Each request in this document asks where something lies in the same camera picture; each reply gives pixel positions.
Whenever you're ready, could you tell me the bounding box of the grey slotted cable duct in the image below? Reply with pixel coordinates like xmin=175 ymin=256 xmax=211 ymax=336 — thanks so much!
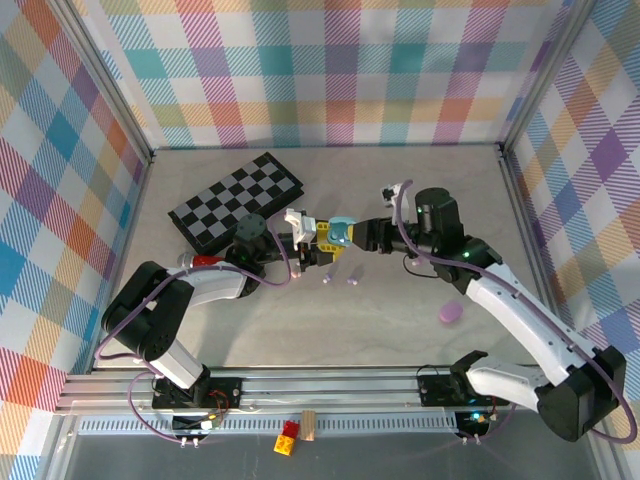
xmin=78 ymin=417 xmax=462 ymax=436

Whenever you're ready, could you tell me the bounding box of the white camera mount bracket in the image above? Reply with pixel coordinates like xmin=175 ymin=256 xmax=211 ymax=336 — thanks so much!
xmin=289 ymin=212 xmax=320 ymax=250

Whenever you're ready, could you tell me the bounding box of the black controller board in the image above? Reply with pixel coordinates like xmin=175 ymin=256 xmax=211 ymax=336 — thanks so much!
xmin=455 ymin=410 xmax=496 ymax=437
xmin=171 ymin=413 xmax=224 ymax=435

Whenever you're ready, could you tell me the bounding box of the purple earbud charging case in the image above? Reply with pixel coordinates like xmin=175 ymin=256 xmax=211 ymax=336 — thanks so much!
xmin=438 ymin=299 xmax=464 ymax=326

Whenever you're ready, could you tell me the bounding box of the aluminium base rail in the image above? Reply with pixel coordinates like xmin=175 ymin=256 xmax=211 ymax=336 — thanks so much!
xmin=54 ymin=367 xmax=621 ymax=416

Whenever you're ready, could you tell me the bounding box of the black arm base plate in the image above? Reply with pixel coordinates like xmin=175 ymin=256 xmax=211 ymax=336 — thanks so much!
xmin=417 ymin=372 xmax=511 ymax=407
xmin=152 ymin=377 xmax=244 ymax=409

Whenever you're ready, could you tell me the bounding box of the wooden block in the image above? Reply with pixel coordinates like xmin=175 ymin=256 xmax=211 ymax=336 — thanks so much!
xmin=301 ymin=409 xmax=319 ymax=444

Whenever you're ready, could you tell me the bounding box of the aluminium frame post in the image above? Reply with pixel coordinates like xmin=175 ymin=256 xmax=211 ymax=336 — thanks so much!
xmin=497 ymin=0 xmax=599 ymax=161
xmin=49 ymin=0 xmax=156 ymax=166
xmin=37 ymin=414 xmax=84 ymax=480

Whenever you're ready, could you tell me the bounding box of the black grey chessboard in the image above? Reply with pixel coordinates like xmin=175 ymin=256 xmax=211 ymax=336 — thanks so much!
xmin=167 ymin=151 xmax=305 ymax=255

